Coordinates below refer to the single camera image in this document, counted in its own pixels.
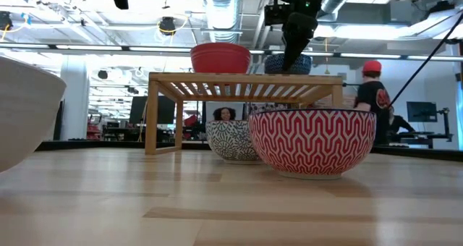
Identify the yellow and blue patterned bowl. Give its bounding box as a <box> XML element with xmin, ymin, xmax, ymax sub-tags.
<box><xmin>264</xmin><ymin>53</ymin><xmax>313</xmax><ymax>75</ymax></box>

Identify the plain white bowl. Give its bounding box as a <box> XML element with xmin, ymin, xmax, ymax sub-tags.
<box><xmin>0</xmin><ymin>56</ymin><xmax>67</xmax><ymax>173</ymax></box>

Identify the person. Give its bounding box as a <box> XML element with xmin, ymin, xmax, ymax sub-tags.
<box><xmin>388</xmin><ymin>106</ymin><xmax>417</xmax><ymax>135</ymax></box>
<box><xmin>212</xmin><ymin>106</ymin><xmax>237</xmax><ymax>122</ymax></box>
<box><xmin>353</xmin><ymin>60</ymin><xmax>392</xmax><ymax>145</ymax></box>

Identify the green floral patterned bowl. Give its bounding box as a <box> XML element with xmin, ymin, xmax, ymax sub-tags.
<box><xmin>205</xmin><ymin>119</ymin><xmax>263</xmax><ymax>165</ymax></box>

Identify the wooden slatted shelf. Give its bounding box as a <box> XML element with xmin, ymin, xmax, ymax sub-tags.
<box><xmin>144</xmin><ymin>71</ymin><xmax>344</xmax><ymax>156</ymax></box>

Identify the black cable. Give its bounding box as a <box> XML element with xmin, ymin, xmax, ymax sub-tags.
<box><xmin>388</xmin><ymin>12</ymin><xmax>463</xmax><ymax>106</ymax></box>

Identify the silver ceiling duct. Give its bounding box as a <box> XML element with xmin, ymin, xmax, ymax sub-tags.
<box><xmin>202</xmin><ymin>0</ymin><xmax>242</xmax><ymax>44</ymax></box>

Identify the red zigzag patterned bowl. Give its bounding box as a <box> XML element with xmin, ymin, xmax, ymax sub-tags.
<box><xmin>247</xmin><ymin>108</ymin><xmax>377</xmax><ymax>181</ymax></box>

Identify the plain red bowl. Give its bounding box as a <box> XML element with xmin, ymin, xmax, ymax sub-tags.
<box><xmin>190</xmin><ymin>42</ymin><xmax>252</xmax><ymax>75</ymax></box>

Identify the large black screen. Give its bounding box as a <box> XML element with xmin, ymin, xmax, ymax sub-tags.
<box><xmin>129</xmin><ymin>96</ymin><xmax>177</xmax><ymax>125</ymax></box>

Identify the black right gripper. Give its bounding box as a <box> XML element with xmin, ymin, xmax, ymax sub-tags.
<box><xmin>281</xmin><ymin>0</ymin><xmax>328</xmax><ymax>74</ymax></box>

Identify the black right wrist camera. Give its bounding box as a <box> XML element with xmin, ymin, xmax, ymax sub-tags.
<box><xmin>263</xmin><ymin>3</ymin><xmax>291</xmax><ymax>26</ymax></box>

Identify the black desk monitor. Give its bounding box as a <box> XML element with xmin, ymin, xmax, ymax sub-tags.
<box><xmin>406</xmin><ymin>101</ymin><xmax>438</xmax><ymax>123</ymax></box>

